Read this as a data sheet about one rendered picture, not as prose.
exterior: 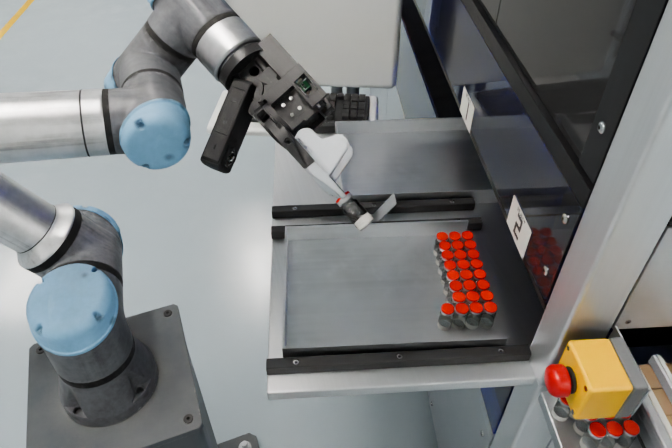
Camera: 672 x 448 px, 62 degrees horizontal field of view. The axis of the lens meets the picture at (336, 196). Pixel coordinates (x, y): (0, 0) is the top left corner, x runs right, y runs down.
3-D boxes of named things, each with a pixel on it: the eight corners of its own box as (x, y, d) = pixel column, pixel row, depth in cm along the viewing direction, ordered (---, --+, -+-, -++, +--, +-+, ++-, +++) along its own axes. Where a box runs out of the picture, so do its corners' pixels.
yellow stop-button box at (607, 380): (605, 367, 76) (623, 336, 71) (629, 417, 70) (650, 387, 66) (550, 370, 75) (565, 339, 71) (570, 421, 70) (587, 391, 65)
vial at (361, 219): (361, 232, 67) (337, 205, 67) (375, 219, 66) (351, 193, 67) (359, 231, 64) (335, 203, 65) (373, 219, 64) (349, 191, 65)
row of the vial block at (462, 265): (456, 248, 103) (459, 230, 100) (480, 329, 89) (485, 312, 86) (444, 248, 103) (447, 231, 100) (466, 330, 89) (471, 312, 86)
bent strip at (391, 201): (392, 215, 110) (394, 192, 106) (394, 226, 108) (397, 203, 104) (321, 218, 109) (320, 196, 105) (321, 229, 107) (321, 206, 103)
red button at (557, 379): (566, 373, 73) (575, 356, 71) (578, 402, 70) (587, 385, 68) (538, 375, 73) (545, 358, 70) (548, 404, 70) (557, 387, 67)
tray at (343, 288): (465, 233, 106) (468, 219, 104) (503, 351, 87) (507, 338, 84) (286, 239, 105) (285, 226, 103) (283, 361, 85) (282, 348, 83)
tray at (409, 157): (478, 128, 132) (480, 116, 130) (510, 201, 113) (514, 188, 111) (335, 133, 131) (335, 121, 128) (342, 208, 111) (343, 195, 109)
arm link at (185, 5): (165, 14, 77) (203, -35, 75) (214, 70, 75) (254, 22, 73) (126, 0, 70) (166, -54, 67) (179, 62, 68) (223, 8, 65)
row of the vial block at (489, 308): (468, 247, 103) (472, 230, 100) (494, 329, 90) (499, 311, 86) (456, 248, 103) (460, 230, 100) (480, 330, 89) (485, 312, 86)
